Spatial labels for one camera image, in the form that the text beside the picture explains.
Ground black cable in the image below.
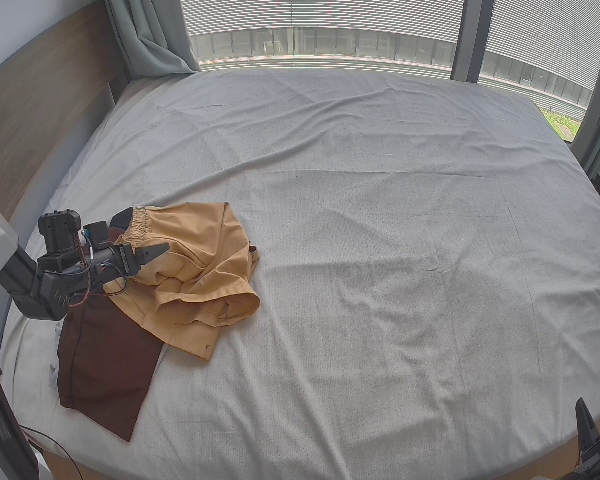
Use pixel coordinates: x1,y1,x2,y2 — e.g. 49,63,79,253
19,424,83,480

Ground white garment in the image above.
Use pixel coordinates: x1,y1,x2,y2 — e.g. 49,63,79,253
48,320,170,391

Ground brown shorts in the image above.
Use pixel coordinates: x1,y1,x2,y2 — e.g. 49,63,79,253
57,225,163,443

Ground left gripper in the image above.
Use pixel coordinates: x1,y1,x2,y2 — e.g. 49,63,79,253
98,241,170,286

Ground bed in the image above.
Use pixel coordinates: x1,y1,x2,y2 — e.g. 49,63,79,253
0,0,600,480

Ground tan shorts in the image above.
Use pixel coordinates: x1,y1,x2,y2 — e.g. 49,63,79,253
102,202,261,361

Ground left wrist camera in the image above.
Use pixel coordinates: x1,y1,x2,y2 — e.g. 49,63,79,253
81,221,115,250

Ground window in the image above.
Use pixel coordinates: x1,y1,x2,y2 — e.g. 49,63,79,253
172,0,600,144

